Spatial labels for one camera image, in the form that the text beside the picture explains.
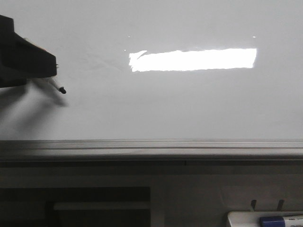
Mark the white whiteboard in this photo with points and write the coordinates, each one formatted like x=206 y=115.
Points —
x=160 y=69

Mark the white black whiteboard marker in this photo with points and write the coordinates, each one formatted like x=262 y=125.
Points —
x=53 y=81

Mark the grey aluminium whiteboard frame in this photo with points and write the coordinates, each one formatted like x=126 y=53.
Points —
x=67 y=151

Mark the blue capped marker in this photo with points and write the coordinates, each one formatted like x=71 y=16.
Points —
x=282 y=221

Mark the right metal tray hook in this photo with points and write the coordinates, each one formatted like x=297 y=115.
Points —
x=280 y=205

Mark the white marker tray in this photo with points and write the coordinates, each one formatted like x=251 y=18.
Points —
x=251 y=218

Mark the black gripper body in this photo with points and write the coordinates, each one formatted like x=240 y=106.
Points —
x=7 y=42

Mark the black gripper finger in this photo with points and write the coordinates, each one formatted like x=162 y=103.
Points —
x=21 y=61

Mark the metal tray hook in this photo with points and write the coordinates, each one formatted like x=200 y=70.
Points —
x=253 y=205
x=280 y=205

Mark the left metal tray hook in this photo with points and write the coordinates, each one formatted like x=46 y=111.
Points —
x=253 y=205

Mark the white shelf board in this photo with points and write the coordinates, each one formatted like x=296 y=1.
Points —
x=117 y=205

